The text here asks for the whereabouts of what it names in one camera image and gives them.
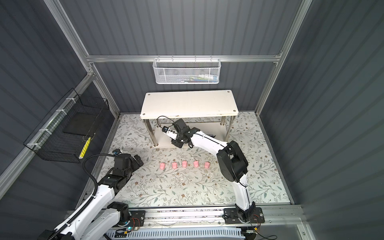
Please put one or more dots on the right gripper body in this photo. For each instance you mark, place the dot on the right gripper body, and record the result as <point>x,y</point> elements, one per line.
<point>178,142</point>

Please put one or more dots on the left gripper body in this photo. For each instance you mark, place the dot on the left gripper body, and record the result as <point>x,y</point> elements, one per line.
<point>134,166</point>

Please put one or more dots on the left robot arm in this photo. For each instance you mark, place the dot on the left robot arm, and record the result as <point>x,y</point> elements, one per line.
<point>99,212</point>

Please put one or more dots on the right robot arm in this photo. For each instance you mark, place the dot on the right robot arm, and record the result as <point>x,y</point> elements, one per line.
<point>232,162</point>

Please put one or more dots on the white two-tier shelf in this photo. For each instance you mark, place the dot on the white two-tier shelf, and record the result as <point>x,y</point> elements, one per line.
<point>217,109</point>

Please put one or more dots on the yellow marker pen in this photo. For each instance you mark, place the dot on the yellow marker pen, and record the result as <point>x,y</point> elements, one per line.
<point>84,149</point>

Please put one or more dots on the markers in white basket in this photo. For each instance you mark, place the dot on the markers in white basket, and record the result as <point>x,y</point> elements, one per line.
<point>200,79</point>

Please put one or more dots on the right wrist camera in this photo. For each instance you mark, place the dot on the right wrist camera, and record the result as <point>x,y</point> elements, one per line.
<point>169,132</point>

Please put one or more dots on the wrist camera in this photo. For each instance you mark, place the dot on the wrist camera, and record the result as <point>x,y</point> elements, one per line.
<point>169,132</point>
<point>117,152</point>

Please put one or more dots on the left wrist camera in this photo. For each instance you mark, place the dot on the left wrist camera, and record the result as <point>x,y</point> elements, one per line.
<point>117,152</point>

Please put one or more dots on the white wire basket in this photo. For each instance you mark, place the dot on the white wire basket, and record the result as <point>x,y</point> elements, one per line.
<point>169,73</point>

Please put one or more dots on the black wire basket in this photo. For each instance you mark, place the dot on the black wire basket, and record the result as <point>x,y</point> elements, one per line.
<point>63,136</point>

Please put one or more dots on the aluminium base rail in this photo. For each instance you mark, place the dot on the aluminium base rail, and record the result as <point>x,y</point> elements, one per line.
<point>215,216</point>

